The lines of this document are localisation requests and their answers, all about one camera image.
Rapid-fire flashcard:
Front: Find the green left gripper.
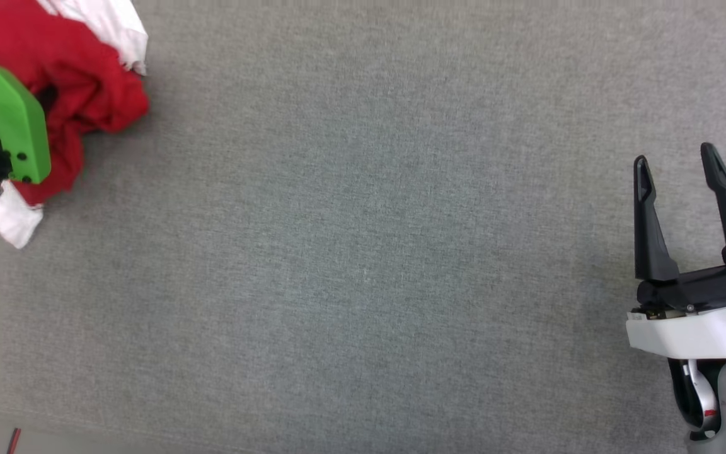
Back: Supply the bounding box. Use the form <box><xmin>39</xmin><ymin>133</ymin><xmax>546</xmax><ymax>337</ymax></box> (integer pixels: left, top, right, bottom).
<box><xmin>0</xmin><ymin>6</ymin><xmax>52</xmax><ymax>185</ymax></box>

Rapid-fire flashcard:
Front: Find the red and white basketball jersey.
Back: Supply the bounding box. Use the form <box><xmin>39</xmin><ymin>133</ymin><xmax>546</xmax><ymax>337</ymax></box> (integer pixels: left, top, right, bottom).
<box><xmin>0</xmin><ymin>0</ymin><xmax>150</xmax><ymax>250</ymax></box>

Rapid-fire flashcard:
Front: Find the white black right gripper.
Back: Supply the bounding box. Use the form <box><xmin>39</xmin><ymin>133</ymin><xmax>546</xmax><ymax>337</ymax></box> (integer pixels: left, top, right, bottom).
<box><xmin>626</xmin><ymin>142</ymin><xmax>726</xmax><ymax>361</ymax></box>

